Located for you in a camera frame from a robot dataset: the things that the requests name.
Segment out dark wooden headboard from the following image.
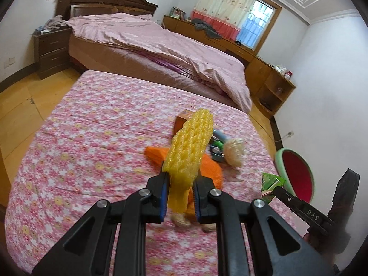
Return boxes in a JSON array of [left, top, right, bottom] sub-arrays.
[[55, 0, 158, 20]]

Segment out long wooden cabinet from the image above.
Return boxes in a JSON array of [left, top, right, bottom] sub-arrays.
[[162, 15, 258, 64]]

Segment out wooden open shelf unit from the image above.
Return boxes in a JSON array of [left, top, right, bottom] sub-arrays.
[[246, 55, 296, 120]]

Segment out pink checked duvet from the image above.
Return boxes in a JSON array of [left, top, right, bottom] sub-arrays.
[[67, 14, 253, 112]]

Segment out green plastic bin red inside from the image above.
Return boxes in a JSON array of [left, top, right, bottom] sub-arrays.
[[274, 147, 315, 204]]

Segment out pile of pale clothes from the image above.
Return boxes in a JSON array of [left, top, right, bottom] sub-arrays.
[[43, 15, 71, 31]]

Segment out orange foam fruit net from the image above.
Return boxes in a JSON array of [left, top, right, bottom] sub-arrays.
[[145, 146, 223, 216]]

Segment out pink floral mattress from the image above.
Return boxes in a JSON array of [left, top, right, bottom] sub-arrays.
[[4, 69, 305, 276]]

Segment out mauve bed mattress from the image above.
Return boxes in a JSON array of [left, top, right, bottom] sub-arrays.
[[68, 36, 242, 110]]

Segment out yellow foam fruit net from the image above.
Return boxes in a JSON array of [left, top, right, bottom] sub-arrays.
[[163, 109, 215, 215]]

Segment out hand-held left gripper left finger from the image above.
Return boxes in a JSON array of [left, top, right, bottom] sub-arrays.
[[31, 172, 171, 276]]

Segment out floral curtain with red hem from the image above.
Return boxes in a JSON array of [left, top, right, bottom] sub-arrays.
[[191, 0, 259, 42]]

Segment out window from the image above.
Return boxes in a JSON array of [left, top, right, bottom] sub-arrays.
[[236, 0, 273, 49]]

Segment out dark wooden nightstand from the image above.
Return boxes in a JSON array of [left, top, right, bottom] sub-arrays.
[[32, 26, 72, 80]]

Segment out clear plastic wrapper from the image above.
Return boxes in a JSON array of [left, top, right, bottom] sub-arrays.
[[223, 138, 247, 168]]

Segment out grey clothes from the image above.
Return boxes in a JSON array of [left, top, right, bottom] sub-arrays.
[[191, 18, 222, 39]]

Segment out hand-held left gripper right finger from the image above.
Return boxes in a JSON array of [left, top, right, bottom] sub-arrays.
[[192, 178, 335, 276]]

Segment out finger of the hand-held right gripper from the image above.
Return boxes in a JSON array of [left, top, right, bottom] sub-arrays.
[[273, 186, 301, 212]]

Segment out orange cardboard box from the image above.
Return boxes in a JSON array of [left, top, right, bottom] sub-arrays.
[[172, 110, 196, 135]]

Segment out green snack packet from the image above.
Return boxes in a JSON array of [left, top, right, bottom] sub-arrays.
[[261, 172, 286, 204]]

